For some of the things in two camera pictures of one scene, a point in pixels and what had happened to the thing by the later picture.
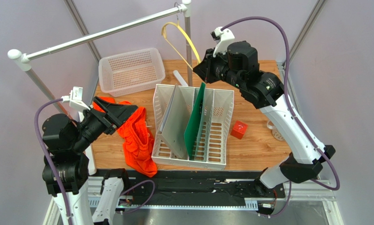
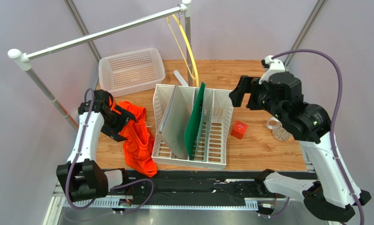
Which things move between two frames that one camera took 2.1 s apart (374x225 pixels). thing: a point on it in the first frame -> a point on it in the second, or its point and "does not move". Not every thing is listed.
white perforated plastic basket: (130, 73) does not move
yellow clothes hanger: (164, 33) -> (172, 33)
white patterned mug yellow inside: (275, 133) does not move
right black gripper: (210, 69) -> (250, 92)
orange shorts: (138, 150) does not move
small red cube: (239, 129) does not move
